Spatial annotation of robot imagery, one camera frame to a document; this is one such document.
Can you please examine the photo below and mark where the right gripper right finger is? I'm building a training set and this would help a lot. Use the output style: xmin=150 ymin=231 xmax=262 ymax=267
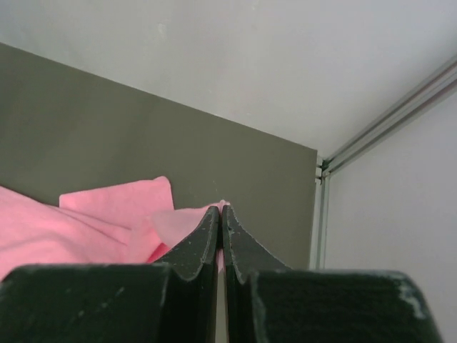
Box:
xmin=221 ymin=206 xmax=442 ymax=342

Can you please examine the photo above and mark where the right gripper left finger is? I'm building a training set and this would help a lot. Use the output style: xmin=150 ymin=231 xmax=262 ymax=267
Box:
xmin=1 ymin=207 xmax=219 ymax=342

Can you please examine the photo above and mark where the pink t shirt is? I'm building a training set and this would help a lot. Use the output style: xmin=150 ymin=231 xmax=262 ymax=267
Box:
xmin=1 ymin=177 xmax=209 ymax=277

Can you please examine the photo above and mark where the right aluminium corner post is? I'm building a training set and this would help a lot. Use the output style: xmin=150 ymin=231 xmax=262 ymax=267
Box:
xmin=308 ymin=56 xmax=456 ymax=269

